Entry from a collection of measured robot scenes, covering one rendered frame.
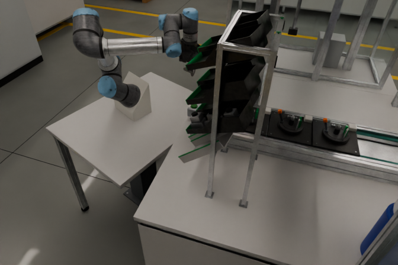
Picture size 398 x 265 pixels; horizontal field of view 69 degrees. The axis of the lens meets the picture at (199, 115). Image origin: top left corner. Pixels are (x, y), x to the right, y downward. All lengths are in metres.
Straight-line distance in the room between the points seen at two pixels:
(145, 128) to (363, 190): 1.26
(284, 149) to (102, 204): 1.57
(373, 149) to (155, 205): 1.23
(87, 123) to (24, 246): 1.07
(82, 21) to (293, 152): 1.24
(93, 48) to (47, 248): 1.60
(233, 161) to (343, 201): 0.57
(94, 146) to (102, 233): 0.87
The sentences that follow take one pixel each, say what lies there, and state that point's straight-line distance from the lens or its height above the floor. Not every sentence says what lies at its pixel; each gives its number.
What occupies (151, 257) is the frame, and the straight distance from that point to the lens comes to 1.73.
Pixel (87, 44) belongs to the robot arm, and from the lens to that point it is 1.40.
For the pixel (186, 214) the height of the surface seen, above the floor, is 0.86.
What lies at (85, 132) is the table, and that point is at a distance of 1.91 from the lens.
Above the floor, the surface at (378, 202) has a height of 0.86.
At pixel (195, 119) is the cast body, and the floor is 1.25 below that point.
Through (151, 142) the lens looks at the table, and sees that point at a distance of 1.75.
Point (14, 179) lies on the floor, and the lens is 3.06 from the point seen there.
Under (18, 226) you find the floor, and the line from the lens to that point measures 2.72.
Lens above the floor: 2.06
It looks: 38 degrees down
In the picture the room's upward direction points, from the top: 2 degrees clockwise
